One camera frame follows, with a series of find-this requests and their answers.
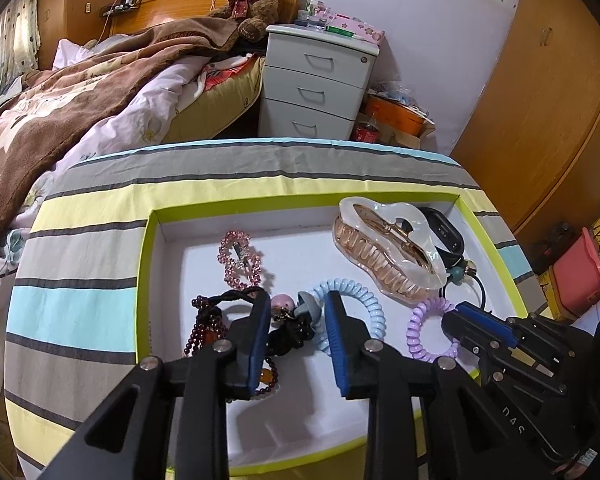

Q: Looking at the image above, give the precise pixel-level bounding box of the light blue spiral hair tie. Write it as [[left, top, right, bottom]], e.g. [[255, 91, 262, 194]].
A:
[[307, 277, 386, 356]]

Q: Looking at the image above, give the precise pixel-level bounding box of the red soda bottle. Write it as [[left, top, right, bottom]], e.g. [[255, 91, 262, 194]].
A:
[[352, 112, 381, 143]]

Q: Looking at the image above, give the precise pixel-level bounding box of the black smart band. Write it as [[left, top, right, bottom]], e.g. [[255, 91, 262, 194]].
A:
[[420, 206, 468, 271]]

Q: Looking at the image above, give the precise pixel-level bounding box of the yellow mattress sheet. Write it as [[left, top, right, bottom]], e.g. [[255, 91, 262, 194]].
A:
[[162, 55, 266, 143]]

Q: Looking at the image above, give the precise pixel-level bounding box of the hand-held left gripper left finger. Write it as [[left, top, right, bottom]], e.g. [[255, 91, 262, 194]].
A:
[[39, 290, 273, 480]]

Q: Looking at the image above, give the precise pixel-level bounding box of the thin black cord hair tie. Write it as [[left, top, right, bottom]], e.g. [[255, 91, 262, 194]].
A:
[[440, 260, 488, 311]]

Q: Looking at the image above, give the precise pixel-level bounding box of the brown fleece blanket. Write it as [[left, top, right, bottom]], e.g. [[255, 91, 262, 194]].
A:
[[0, 16, 241, 261]]

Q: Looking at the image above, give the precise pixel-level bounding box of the purple spiral hair tie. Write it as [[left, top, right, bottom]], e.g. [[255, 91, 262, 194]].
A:
[[406, 296, 463, 365]]

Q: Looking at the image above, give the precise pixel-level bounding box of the power strip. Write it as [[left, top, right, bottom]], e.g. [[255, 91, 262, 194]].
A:
[[100, 0, 141, 16]]

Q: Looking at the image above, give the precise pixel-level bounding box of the wooden bed headboard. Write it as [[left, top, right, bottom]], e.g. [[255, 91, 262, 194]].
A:
[[100, 0, 305, 38]]

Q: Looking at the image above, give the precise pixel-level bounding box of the white floral quilt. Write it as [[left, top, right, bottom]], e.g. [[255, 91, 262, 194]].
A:
[[0, 37, 216, 396]]

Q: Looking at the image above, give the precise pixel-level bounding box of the pearly beige hair claw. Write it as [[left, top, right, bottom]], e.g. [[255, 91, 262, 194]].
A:
[[331, 196, 448, 307]]

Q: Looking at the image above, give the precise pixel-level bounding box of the pink floral box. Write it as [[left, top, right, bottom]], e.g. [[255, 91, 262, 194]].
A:
[[325, 15, 386, 43]]

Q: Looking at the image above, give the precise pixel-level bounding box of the black hair tie with charms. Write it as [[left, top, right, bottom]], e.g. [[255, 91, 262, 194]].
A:
[[267, 290, 326, 358]]

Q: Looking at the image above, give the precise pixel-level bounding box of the white drawer nightstand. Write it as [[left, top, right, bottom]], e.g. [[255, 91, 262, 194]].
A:
[[257, 24, 381, 142]]

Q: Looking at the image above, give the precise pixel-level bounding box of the wooden door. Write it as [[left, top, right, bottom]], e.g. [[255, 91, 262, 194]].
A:
[[37, 0, 128, 71]]

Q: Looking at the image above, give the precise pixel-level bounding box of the red plastic container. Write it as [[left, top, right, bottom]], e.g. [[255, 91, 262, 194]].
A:
[[550, 227, 600, 318]]

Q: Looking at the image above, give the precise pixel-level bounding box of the dark red beaded bracelet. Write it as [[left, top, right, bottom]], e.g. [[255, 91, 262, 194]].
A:
[[182, 287, 281, 401]]

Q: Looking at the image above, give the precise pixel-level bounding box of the wooden wardrobe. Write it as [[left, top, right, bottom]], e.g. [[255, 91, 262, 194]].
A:
[[450, 0, 600, 271]]

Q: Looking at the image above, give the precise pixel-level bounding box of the pink beaded hair clip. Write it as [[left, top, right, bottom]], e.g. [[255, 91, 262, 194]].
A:
[[217, 230, 263, 291]]

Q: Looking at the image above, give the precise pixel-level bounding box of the orange box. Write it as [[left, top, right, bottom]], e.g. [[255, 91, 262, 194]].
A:
[[362, 95, 431, 138]]

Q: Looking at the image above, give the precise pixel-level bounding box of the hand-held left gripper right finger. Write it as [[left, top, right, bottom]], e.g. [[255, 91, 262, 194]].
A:
[[324, 289, 528, 480]]

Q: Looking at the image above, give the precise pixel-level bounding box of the lime green shallow box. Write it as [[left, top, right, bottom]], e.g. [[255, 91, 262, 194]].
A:
[[135, 191, 529, 478]]

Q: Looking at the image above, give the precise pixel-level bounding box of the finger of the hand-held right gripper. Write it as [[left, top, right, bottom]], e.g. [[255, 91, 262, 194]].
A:
[[455, 302, 521, 348], [441, 312, 488, 361]]

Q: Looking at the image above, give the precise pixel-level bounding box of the dotted curtain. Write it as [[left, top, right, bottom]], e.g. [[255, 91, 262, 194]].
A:
[[0, 0, 43, 108]]

